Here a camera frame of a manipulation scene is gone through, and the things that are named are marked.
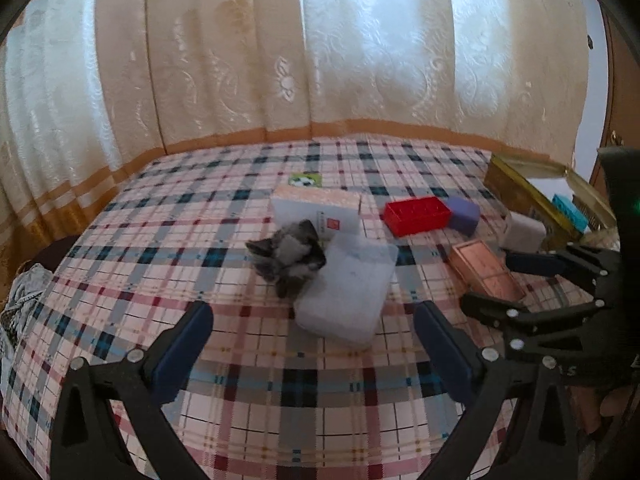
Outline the grey patterned cloth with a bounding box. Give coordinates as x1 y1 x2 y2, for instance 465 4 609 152
0 265 51 361

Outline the white box with pink lid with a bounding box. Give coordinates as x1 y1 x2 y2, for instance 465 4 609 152
271 185 363 236

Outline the teal box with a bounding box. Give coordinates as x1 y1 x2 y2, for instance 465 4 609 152
551 193 587 234

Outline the grey crumpled cloth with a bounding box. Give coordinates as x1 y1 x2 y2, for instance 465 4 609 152
245 219 327 297

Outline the brown wooden door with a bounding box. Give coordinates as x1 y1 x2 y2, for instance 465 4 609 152
590 7 640 201

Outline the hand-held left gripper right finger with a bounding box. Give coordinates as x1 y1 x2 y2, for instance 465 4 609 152
412 301 587 480

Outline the copper makeup palette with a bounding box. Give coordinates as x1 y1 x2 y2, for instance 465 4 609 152
447 240 526 302

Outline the person's right hand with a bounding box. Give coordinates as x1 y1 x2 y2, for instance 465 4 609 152
575 387 632 437

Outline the red plastic box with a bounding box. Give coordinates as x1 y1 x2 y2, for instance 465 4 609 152
384 197 452 237

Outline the cream patterned curtain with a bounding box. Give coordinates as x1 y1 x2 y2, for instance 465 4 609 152
0 0 608 241

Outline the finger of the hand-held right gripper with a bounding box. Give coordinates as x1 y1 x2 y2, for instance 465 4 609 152
504 246 623 293
460 292 612 357

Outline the golden tin box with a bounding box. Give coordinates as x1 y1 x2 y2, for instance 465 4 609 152
484 154 619 252

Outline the plaid bed sheet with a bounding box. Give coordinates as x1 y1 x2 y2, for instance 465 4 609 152
0 137 621 480

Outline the white charger adapter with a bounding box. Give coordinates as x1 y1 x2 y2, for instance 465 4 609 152
502 211 547 252

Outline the dark round stool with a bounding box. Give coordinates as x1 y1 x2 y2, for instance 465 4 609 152
27 237 76 274

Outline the purple box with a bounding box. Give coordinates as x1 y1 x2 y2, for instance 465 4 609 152
444 197 482 236

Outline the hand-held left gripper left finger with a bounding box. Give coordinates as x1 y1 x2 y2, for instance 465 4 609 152
50 301 216 480

